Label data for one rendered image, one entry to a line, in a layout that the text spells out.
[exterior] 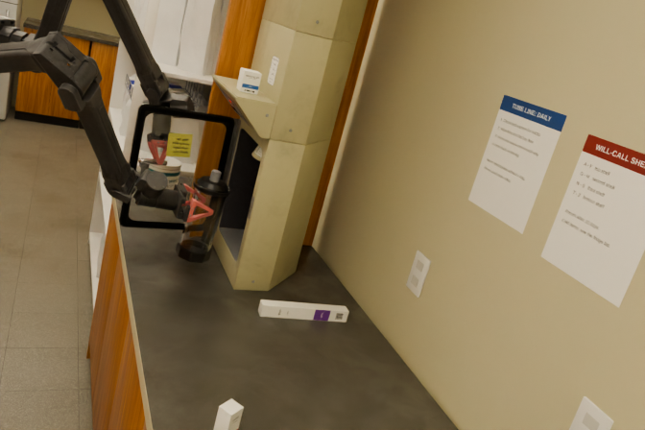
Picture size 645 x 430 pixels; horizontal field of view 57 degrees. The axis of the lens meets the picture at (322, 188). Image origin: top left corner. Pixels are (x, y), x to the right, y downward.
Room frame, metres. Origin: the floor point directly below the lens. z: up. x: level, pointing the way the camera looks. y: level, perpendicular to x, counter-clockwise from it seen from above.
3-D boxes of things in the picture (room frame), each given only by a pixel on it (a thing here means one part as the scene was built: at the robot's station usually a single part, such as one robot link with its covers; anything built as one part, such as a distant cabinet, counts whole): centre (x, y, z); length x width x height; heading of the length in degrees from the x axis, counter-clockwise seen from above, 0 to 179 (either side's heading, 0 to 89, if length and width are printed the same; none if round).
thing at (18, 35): (1.81, 1.05, 1.45); 0.09 x 0.08 x 0.12; 0
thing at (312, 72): (1.79, 0.14, 1.32); 0.32 x 0.25 x 0.77; 26
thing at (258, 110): (1.71, 0.30, 1.46); 0.32 x 0.12 x 0.10; 26
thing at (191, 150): (1.78, 0.46, 1.19); 0.30 x 0.01 x 0.40; 122
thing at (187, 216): (1.56, 0.33, 1.17); 0.09 x 0.07 x 0.07; 118
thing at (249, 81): (1.67, 0.28, 1.54); 0.05 x 0.05 x 0.06; 26
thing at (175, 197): (1.55, 0.41, 1.18); 0.10 x 0.07 x 0.07; 29
